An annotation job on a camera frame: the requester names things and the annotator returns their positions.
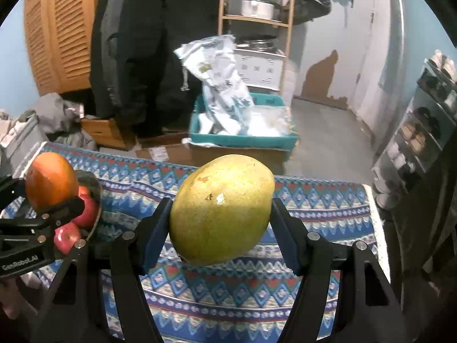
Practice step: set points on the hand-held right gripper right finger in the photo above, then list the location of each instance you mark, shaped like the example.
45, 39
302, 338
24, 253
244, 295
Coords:
289, 243

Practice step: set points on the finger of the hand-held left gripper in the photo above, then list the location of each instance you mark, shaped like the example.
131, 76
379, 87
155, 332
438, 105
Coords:
53, 214
12, 193

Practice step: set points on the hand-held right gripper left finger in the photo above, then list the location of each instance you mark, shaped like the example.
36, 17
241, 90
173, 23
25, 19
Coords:
157, 235

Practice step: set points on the red apple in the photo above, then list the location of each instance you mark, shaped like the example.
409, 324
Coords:
87, 210
68, 237

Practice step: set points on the yellow red mango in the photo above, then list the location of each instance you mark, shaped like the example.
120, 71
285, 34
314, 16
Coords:
51, 178

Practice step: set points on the green glass bowl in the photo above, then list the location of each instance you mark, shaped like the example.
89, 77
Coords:
93, 185

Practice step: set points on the yellow green mango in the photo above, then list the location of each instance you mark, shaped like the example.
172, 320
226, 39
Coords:
221, 210

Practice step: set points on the blue patterned blanket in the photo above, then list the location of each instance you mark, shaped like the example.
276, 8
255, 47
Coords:
321, 203

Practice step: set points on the white cloth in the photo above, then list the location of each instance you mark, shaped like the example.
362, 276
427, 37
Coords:
7, 132

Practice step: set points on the pile of grey clothes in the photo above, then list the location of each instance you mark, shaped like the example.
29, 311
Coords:
53, 114

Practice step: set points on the cardboard box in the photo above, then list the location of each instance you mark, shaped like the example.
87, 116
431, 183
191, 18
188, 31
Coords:
200, 155

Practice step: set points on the wooden drawer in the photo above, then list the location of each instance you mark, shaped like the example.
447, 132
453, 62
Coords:
103, 132

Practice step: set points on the teal plastic crate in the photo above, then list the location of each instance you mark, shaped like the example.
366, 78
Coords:
242, 141

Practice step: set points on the clear plastic bag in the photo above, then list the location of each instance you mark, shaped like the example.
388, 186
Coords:
267, 123

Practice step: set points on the dark hanging coat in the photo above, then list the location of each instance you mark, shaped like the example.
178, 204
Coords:
428, 239

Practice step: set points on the group of assorted shoes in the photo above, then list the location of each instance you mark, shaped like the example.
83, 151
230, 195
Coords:
417, 139

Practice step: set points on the white printed rice bag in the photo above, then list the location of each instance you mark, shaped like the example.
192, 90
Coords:
217, 78

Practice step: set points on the black hooded coat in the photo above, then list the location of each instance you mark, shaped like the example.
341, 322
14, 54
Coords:
150, 60

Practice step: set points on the wooden louvered wardrobe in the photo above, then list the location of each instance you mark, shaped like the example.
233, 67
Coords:
64, 25

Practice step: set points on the grey jacket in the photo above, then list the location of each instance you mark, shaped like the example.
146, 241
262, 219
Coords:
107, 43

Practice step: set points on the metal steamer pot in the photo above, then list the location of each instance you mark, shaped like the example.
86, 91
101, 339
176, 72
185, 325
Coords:
257, 44

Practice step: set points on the shoe rack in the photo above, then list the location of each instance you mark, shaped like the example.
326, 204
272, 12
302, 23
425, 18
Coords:
433, 89

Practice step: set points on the white door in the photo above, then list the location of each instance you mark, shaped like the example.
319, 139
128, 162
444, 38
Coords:
357, 43

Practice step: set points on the metal pipe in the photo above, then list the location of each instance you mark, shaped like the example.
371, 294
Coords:
394, 43

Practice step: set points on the wooden shelf rack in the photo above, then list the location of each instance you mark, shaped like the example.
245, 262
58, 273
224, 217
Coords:
250, 18

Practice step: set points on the metal cooking pot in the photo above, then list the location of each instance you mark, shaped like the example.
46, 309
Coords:
255, 9

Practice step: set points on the grey green hanging bag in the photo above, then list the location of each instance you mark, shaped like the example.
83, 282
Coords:
310, 7

